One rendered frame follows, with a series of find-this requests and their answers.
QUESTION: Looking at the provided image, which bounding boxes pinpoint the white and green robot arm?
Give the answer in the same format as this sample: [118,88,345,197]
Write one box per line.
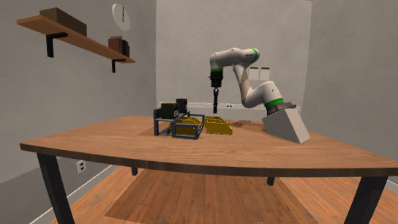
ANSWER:
[208,48,296,116]

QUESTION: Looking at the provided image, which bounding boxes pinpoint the grey metal shelf rack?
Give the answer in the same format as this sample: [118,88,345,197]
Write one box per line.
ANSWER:
[154,108,205,140]

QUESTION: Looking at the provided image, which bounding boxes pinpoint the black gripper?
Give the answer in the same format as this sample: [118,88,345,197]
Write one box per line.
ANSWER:
[211,80,222,113]

